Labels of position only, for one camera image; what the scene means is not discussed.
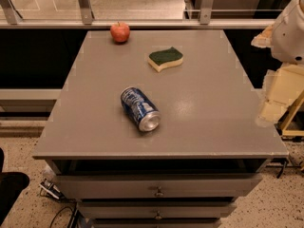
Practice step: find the metal railing frame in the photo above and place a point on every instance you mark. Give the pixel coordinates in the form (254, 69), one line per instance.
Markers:
(140, 14)

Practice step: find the black chair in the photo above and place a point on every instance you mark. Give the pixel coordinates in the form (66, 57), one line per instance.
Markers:
(11, 186)

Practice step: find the green yellow sponge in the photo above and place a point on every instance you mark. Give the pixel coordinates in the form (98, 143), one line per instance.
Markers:
(164, 59)

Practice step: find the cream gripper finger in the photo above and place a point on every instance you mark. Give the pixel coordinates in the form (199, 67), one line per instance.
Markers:
(264, 39)
(279, 91)

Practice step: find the yellow stand frame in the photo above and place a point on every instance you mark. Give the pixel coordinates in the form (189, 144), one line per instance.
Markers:
(284, 127)

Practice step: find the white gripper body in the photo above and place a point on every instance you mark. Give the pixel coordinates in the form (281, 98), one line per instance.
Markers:
(289, 39)

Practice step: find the blue pepsi can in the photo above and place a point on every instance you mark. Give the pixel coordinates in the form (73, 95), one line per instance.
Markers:
(140, 109)

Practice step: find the small device on floor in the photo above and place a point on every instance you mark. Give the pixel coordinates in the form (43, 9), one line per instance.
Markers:
(51, 189)

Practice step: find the red apple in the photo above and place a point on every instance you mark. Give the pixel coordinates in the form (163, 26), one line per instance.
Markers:
(120, 32)

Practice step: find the drawer with knob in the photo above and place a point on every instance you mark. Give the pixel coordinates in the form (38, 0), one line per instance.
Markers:
(157, 186)
(156, 210)

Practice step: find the grey drawer cabinet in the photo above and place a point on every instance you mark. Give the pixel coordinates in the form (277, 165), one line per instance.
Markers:
(208, 118)

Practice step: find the top drawer with knob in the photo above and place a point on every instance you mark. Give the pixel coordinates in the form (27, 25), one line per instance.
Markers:
(157, 186)

